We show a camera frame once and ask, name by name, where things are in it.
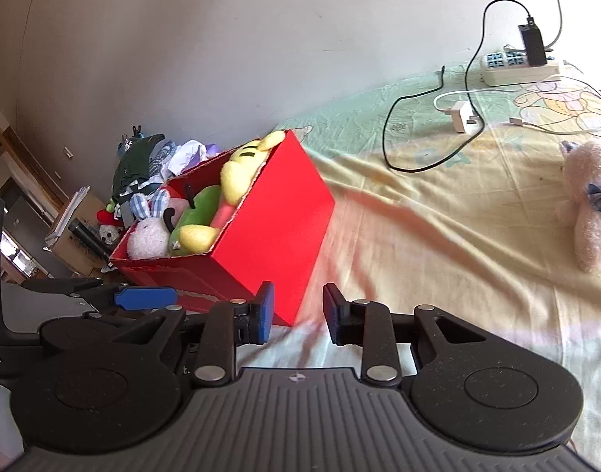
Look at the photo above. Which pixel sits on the black cylinder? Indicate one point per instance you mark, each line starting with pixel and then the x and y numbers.
pixel 86 238

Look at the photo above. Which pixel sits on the white power strip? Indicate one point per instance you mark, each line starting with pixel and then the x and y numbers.
pixel 507 74

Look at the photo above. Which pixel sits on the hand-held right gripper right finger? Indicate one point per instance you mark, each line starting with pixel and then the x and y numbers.
pixel 332 314

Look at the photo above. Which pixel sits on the stack of white papers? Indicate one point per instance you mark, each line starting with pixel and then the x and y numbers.
pixel 67 214

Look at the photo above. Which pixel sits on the printed yellow bed sheet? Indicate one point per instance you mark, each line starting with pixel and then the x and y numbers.
pixel 453 236

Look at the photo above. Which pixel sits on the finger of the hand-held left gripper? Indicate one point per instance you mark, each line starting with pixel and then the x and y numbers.
pixel 145 297
pixel 59 285

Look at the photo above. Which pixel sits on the red cardboard box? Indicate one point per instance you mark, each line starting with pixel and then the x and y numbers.
pixel 271 236

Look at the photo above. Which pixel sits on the green plush toy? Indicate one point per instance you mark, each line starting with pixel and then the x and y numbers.
pixel 202 206

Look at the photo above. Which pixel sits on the black power adapter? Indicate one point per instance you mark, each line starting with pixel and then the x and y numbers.
pixel 534 44

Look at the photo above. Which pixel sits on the white bunny plush dark bow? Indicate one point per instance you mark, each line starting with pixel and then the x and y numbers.
pixel 593 226

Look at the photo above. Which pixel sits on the wooden furniture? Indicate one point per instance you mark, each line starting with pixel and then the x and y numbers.
pixel 25 172

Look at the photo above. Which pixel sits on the yellow tiger plush toy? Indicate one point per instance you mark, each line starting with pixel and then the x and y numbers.
pixel 236 177

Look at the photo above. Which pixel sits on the red and white toy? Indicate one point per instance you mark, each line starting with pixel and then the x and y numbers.
pixel 108 226

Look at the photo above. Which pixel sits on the white charger adapter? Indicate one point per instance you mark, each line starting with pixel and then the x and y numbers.
pixel 465 117

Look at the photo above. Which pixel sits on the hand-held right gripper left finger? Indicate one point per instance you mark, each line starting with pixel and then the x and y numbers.
pixel 267 312

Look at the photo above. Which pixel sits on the white bunny plush light bow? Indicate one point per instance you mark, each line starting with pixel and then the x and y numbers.
pixel 148 241

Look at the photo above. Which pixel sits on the dark green garment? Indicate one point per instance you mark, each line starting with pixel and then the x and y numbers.
pixel 136 162

